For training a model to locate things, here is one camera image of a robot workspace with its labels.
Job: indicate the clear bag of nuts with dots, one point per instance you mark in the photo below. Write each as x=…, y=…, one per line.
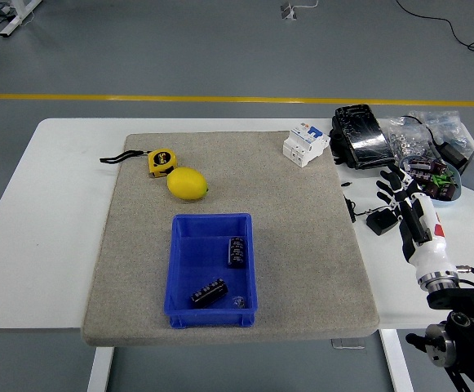
x=404, y=141

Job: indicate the small metal part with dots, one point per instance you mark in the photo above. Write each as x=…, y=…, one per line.
x=240, y=301

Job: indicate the black glossy case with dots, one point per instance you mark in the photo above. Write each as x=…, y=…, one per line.
x=363, y=134

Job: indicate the light blue bowl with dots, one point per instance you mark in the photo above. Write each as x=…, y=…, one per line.
x=450, y=202

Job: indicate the white table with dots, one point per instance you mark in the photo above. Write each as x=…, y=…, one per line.
x=57, y=204

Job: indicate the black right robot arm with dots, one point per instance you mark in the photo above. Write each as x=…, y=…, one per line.
x=461, y=298

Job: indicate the blue plastic box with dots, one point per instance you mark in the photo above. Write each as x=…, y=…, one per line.
x=196, y=257

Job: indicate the clear bag of small parts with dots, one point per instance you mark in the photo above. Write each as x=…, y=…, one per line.
x=448, y=126

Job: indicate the yellow lemon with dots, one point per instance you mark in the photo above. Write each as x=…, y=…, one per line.
x=187, y=183

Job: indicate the white circuit breaker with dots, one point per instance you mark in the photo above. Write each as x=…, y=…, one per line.
x=302, y=147

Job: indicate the white furniture frame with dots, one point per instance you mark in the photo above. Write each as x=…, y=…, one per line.
x=14, y=22

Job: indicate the yellow tape measure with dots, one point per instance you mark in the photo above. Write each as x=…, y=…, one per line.
x=162, y=161

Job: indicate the green connector pieces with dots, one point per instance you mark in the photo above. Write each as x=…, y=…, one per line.
x=440, y=179

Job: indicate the dark capacitor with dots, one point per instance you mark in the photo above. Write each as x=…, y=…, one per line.
x=422, y=164
x=446, y=193

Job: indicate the black adapter block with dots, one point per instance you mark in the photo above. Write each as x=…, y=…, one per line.
x=453, y=154

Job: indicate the grey-brown mat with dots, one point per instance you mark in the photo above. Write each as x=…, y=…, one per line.
x=261, y=183

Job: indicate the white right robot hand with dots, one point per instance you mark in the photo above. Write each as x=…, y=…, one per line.
x=428, y=249

